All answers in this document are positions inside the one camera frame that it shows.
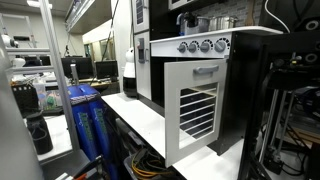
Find black crate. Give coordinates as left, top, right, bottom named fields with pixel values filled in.
left=11, top=83, right=42, bottom=118

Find overhead shelf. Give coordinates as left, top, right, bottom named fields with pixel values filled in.
left=64, top=0, right=114, bottom=35

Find grey aluminium post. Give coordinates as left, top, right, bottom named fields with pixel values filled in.
left=37, top=0, right=81, bottom=152

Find black computer monitor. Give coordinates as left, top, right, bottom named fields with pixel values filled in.
left=95, top=59, right=120, bottom=82
left=60, top=56, right=95, bottom=81

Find ceiling light panel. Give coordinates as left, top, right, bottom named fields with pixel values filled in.
left=26, top=0, right=54, bottom=10

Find white cable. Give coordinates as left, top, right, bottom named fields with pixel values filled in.
left=263, top=0, right=292, bottom=34

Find clear container green items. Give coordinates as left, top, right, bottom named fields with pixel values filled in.
left=33, top=81, right=63, bottom=112

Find yellow cable bundle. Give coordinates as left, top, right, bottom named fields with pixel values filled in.
left=130, top=149, right=178, bottom=180

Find white toy kitchen unit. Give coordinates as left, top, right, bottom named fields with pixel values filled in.
left=131, top=0, right=284, bottom=156

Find black orange-tipped tool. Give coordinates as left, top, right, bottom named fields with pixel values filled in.
left=54, top=154, right=105, bottom=180

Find white round device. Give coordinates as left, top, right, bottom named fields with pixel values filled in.
left=1, top=34, right=20, bottom=49

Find white toy microwave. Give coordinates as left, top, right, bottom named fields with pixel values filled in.
left=168, top=0, right=201, bottom=11

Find black fabric pouch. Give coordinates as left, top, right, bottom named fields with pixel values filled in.
left=25, top=110, right=54, bottom=156

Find horizontal aluminium rail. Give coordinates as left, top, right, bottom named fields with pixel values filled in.
left=9, top=65, right=56, bottom=75
left=4, top=47, right=52, bottom=57

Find grey cabinet door handle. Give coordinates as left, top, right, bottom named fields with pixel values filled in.
left=192, top=64, right=221, bottom=76

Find white freezer door dark window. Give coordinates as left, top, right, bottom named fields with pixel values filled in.
left=131, top=0, right=150, bottom=34

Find blue box green lettering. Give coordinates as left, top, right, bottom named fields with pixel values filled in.
left=78, top=83, right=118, bottom=180
left=67, top=87, right=98, bottom=162

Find black metal frame rack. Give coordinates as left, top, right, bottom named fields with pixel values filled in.
left=229, top=31, right=320, bottom=180

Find grey pot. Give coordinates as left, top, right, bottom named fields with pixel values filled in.
left=184, top=16, right=211, bottom=36

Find brown wooden utensil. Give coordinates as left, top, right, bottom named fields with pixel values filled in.
left=244, top=0, right=257, bottom=27

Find grey water dispenser panel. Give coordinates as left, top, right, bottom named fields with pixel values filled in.
left=137, top=37, right=146, bottom=64

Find white and black cylindrical device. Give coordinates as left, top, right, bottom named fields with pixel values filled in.
left=122, top=47, right=138, bottom=98

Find grey stove knob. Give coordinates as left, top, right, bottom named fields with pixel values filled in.
left=187, top=40, right=200, bottom=54
left=213, top=37, right=231, bottom=53
left=177, top=41, right=188, bottom=54
left=199, top=39, right=214, bottom=53

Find silver pot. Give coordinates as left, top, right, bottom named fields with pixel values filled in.
left=209, top=16, right=240, bottom=32

